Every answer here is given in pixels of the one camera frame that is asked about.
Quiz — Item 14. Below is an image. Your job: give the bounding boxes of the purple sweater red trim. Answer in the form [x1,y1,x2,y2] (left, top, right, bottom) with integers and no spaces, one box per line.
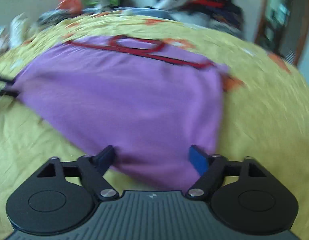
[13,36,229,191]

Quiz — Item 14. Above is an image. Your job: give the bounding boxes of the pile of clothes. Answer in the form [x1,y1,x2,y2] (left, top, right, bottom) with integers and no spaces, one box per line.
[154,0,244,38]

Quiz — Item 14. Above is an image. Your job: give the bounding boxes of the yellow carrot print bedsheet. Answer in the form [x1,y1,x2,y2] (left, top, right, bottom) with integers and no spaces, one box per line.
[0,12,309,239]

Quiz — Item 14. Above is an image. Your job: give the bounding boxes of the red plastic bag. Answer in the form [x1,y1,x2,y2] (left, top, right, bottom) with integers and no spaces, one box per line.
[57,0,83,14]

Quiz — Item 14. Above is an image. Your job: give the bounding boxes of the wooden framed doorway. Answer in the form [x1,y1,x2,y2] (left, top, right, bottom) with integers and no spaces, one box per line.
[254,0,309,66]

